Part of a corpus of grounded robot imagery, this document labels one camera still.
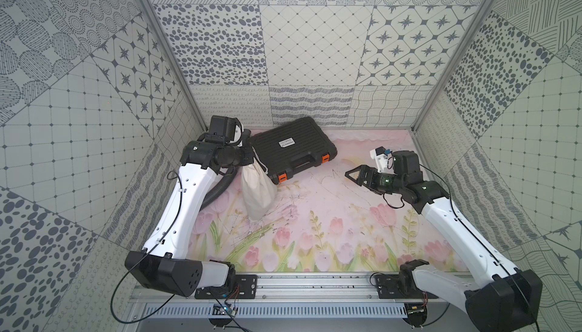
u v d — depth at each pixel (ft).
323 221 2.90
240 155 2.05
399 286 2.38
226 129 1.82
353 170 2.35
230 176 3.20
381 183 2.17
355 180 2.25
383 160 2.34
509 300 1.22
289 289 2.46
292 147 3.42
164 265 1.22
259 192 2.46
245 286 2.41
